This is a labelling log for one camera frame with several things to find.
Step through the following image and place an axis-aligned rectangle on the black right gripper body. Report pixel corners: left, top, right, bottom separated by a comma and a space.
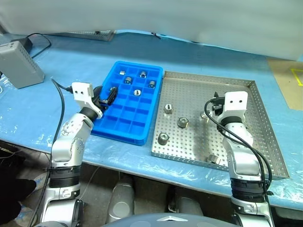
210, 96, 225, 117

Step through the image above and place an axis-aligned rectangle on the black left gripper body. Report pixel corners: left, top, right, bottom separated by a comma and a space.
93, 85, 109, 111

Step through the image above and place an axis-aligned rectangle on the blue compartment tray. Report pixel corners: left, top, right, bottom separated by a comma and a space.
91, 61, 164, 146

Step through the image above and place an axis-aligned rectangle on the grey perforated metal box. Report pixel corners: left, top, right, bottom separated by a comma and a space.
0, 40, 45, 89

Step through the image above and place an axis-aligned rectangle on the perforated metal tray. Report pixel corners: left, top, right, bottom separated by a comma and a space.
151, 70, 290, 181

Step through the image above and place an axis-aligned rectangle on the flat perforated metal plate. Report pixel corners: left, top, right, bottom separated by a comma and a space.
53, 30, 116, 42

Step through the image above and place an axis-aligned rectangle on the brown cardboard sheet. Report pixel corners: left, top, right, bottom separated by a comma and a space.
267, 58, 303, 111

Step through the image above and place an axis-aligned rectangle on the yellow tape outline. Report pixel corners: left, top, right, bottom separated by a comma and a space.
291, 68, 303, 86

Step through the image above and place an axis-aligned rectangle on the grey rounded robot leg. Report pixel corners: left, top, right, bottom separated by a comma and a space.
168, 186, 204, 217
105, 175, 135, 223

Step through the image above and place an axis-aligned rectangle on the grey-blue robot torso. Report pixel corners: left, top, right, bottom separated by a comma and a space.
101, 212, 235, 227

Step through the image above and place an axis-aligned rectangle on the black rounded shape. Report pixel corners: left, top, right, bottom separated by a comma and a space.
0, 178, 37, 225

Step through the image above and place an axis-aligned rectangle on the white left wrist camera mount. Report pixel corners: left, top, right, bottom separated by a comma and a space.
71, 82, 103, 119

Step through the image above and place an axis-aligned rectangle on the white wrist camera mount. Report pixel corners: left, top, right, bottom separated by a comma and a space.
71, 82, 103, 119
217, 91, 249, 123

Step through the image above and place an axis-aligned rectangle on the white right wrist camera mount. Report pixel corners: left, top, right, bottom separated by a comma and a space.
217, 91, 249, 123

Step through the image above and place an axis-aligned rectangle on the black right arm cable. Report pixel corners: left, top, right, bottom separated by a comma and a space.
204, 98, 273, 197

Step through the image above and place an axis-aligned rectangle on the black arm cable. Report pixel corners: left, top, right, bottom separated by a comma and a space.
28, 79, 74, 227
204, 98, 273, 197

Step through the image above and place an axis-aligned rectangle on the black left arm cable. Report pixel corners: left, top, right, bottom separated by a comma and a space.
28, 79, 74, 227

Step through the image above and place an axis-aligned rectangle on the black adapter cable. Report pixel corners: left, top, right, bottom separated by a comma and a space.
26, 33, 52, 59

